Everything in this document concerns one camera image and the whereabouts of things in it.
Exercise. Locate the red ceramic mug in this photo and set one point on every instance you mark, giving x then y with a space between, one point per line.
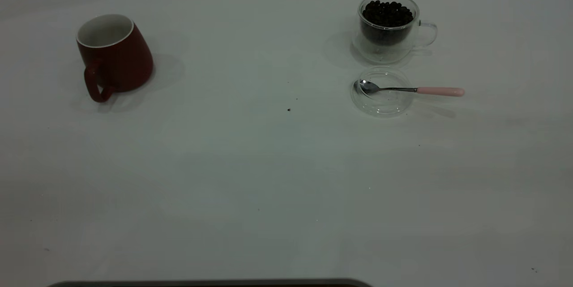
125 63

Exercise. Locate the dark coffee beans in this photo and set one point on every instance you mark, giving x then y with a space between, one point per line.
387 14

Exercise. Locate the small clear glass dish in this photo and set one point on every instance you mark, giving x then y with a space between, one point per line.
385 105

